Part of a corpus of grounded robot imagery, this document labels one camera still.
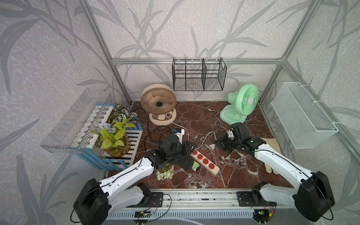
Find blue white wooden crate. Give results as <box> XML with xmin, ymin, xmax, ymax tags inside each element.
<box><xmin>70</xmin><ymin>102</ymin><xmax>143</xmax><ymax>171</ymax></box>

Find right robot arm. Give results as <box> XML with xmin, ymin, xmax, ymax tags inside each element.
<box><xmin>215</xmin><ymin>123</ymin><xmax>335</xmax><ymax>222</ymax></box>

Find beige round desk fan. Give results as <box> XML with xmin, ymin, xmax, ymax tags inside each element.
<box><xmin>140</xmin><ymin>84</ymin><xmax>177</xmax><ymax>126</ymax></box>

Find white artificial flower sprig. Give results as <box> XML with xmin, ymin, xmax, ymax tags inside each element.
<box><xmin>156</xmin><ymin>163</ymin><xmax>174</xmax><ymax>181</ymax></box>

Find black power strip cable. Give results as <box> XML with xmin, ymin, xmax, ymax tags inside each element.
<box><xmin>132</xmin><ymin>107</ymin><xmax>175</xmax><ymax>154</ymax></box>

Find green desk fan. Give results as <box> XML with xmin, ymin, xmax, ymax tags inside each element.
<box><xmin>220</xmin><ymin>83</ymin><xmax>259</xmax><ymax>125</ymax></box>

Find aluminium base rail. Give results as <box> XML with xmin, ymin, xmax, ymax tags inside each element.
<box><xmin>75</xmin><ymin>188</ymin><xmax>327</xmax><ymax>225</ymax></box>

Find potted green plant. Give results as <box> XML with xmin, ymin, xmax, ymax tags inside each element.
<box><xmin>92</xmin><ymin>118</ymin><xmax>135</xmax><ymax>158</ymax></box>

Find white beige fan cable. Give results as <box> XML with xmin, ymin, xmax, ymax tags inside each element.
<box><xmin>165</xmin><ymin>112</ymin><xmax>217</xmax><ymax>151</ymax></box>

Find white wire basket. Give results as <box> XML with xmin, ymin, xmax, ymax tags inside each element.
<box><xmin>271</xmin><ymin>82</ymin><xmax>338</xmax><ymax>149</ymax></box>

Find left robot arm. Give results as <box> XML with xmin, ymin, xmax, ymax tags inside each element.
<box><xmin>73</xmin><ymin>134</ymin><xmax>197</xmax><ymax>225</ymax></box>

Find beige power strip red sockets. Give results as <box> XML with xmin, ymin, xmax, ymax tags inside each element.
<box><xmin>191</xmin><ymin>150</ymin><xmax>219</xmax><ymax>175</ymax></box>

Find black wire basket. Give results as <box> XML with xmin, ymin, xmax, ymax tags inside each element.
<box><xmin>172</xmin><ymin>58</ymin><xmax>227</xmax><ymax>92</ymax></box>

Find striped leaf plant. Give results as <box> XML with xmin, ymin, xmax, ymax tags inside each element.
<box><xmin>111</xmin><ymin>104</ymin><xmax>137</xmax><ymax>123</ymax></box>

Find clear plastic tray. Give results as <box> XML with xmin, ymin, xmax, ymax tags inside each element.
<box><xmin>40</xmin><ymin>89</ymin><xmax>113</xmax><ymax>154</ymax></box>

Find white green fan cable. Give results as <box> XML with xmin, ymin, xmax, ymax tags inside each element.
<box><xmin>215</xmin><ymin>111</ymin><xmax>245</xmax><ymax>158</ymax></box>

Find black work glove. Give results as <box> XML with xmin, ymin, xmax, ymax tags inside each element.
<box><xmin>168</xmin><ymin>155</ymin><xmax>195</xmax><ymax>171</ymax></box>

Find beige work glove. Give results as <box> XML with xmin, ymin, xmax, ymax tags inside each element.
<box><xmin>261</xmin><ymin>137</ymin><xmax>281</xmax><ymax>175</ymax></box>

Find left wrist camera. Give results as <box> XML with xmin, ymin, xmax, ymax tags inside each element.
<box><xmin>174</xmin><ymin>127</ymin><xmax>185</xmax><ymax>143</ymax></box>

